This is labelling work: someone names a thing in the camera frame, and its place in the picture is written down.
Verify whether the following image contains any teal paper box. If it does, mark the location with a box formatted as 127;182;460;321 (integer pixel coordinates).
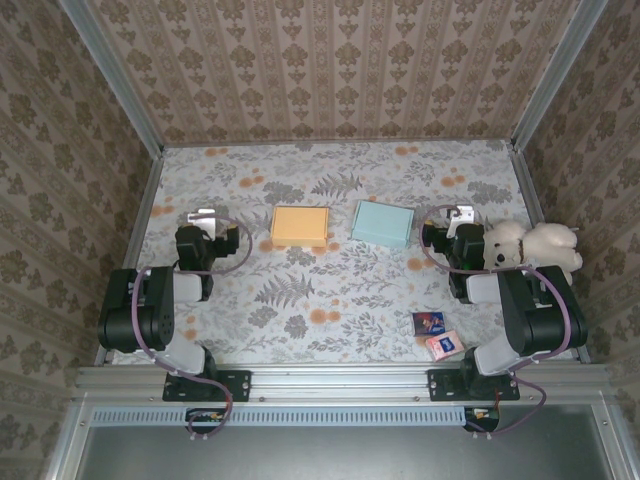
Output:
349;199;415;249

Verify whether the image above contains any orange paper box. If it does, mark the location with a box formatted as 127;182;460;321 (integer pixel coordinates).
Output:
270;205;330;248

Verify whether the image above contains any dark blue small packet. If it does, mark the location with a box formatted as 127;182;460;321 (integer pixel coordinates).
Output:
410;310;447;337

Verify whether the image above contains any white plush teddy dog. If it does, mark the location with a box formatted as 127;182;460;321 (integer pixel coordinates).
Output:
482;219;584;289

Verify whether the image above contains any floral patterned table cover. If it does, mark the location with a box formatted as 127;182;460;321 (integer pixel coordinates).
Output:
112;139;576;366

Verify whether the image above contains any pink small packet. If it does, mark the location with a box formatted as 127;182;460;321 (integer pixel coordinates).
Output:
424;330;464;362

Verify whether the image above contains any grey metal sheet panel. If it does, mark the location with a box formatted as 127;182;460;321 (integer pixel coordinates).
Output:
82;424;614;480

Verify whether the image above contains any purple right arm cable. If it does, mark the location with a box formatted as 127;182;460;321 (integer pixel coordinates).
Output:
418;203;573;442

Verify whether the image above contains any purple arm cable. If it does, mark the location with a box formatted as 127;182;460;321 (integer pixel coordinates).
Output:
130;215;254;442
418;203;573;442

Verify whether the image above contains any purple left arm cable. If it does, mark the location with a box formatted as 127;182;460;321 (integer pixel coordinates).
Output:
130;215;254;442

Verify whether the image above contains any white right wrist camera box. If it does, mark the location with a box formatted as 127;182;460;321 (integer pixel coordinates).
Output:
444;204;475;236

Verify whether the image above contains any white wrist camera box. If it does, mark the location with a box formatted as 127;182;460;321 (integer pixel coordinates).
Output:
444;204;475;236
187;208;217;239

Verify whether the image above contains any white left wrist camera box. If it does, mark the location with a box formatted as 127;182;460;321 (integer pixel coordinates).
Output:
187;208;217;239

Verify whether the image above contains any aluminium table side rail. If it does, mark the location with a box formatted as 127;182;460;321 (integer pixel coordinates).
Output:
94;149;166;366
509;144;591;364

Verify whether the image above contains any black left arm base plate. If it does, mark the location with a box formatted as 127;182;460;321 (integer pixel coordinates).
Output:
163;368;252;403

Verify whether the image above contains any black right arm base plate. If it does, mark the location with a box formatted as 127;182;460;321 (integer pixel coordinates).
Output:
427;368;521;403

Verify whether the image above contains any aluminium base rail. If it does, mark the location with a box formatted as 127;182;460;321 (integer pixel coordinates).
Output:
74;363;614;401

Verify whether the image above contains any black cable connector box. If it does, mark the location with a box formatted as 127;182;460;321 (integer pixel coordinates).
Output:
463;405;501;434
185;407;227;435

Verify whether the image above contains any aluminium frame post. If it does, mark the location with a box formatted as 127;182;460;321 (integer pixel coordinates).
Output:
509;0;609;151
58;0;166;160

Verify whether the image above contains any grey slotted cable duct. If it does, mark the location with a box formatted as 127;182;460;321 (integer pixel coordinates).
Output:
91;405;494;427

